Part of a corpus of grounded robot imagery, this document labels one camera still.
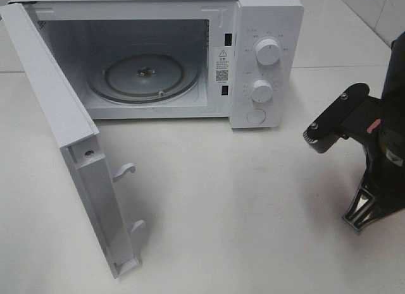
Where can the white microwave door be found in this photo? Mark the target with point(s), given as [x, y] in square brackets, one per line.
[76, 136]

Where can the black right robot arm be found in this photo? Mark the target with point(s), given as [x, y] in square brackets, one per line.
[393, 86]

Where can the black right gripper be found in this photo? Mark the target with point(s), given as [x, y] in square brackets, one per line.
[380, 129]

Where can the glass microwave turntable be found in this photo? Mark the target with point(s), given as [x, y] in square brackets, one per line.
[144, 73]

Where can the white microwave oven body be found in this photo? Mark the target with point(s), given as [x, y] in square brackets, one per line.
[226, 31]

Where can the upper white power knob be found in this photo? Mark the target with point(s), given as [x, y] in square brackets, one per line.
[267, 51]

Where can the lower white timer knob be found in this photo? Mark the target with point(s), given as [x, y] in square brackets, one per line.
[261, 91]

